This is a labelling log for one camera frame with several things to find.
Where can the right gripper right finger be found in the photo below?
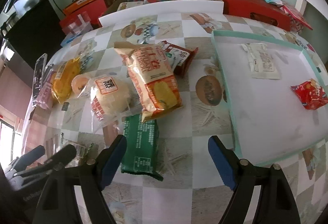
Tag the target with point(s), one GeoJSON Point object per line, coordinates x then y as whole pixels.
{"type": "Point", "coordinates": [276, 202]}

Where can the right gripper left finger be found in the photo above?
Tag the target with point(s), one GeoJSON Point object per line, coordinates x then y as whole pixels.
{"type": "Point", "coordinates": [58, 202]}

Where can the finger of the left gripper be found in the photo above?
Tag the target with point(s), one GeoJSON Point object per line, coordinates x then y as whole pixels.
{"type": "Point", "coordinates": [60, 158]}
{"type": "Point", "coordinates": [21, 163]}

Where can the pink swiss roll packet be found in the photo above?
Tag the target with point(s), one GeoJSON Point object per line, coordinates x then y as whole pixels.
{"type": "Point", "coordinates": [44, 99]}

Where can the yellow cake clear packet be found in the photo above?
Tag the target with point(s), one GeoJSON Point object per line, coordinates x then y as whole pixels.
{"type": "Point", "coordinates": [67, 71]}

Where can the steamed bun clear packet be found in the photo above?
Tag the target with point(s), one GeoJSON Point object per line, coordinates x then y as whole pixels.
{"type": "Point", "coordinates": [112, 97]}

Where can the green snack packet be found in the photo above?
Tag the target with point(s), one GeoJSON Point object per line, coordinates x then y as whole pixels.
{"type": "Point", "coordinates": [142, 147]}

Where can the orange bread packet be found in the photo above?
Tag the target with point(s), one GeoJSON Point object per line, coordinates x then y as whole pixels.
{"type": "Point", "coordinates": [153, 78]}

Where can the red snack packet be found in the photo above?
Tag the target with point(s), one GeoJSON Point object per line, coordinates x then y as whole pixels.
{"type": "Point", "coordinates": [311, 95]}

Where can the white calligraphy snack packet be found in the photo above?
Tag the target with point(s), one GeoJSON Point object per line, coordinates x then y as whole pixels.
{"type": "Point", "coordinates": [260, 61]}

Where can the red milk biscuit packet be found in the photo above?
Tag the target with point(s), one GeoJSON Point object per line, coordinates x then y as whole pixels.
{"type": "Point", "coordinates": [181, 71]}

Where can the round cracker clear packet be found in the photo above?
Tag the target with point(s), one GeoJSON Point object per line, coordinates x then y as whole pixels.
{"type": "Point", "coordinates": [78, 152]}

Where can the green white cracker packet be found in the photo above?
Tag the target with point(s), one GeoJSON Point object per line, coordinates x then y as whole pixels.
{"type": "Point", "coordinates": [177, 56]}

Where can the teal shallow tray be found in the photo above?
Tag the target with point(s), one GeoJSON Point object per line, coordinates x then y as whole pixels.
{"type": "Point", "coordinates": [268, 119]}

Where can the smartphone on stand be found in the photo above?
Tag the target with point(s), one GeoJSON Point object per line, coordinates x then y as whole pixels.
{"type": "Point", "coordinates": [38, 77]}

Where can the clear plastic box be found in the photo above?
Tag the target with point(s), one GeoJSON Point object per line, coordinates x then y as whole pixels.
{"type": "Point", "coordinates": [75, 27]}

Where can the black cabinet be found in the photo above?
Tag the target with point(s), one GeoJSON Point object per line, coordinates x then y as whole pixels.
{"type": "Point", "coordinates": [36, 33]}

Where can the red gift box left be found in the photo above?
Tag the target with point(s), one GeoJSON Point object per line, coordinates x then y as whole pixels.
{"type": "Point", "coordinates": [96, 9]}

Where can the card game box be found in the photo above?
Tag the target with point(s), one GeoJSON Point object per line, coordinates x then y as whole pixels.
{"type": "Point", "coordinates": [127, 5]}

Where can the red patterned pouch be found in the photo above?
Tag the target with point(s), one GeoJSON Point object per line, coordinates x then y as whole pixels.
{"type": "Point", "coordinates": [297, 21]}

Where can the large red gift box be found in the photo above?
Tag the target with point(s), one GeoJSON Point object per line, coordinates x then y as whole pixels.
{"type": "Point", "coordinates": [258, 10]}

